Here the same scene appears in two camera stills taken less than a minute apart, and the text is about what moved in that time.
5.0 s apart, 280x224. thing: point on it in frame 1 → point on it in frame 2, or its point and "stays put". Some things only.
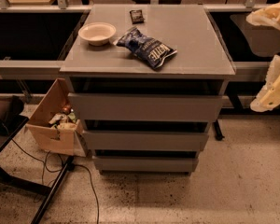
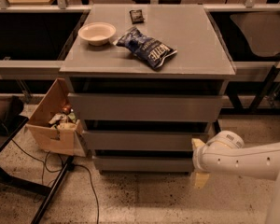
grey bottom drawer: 146,165 stays put
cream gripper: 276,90 → 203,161
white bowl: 97,34 stays put
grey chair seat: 264,41 stays put
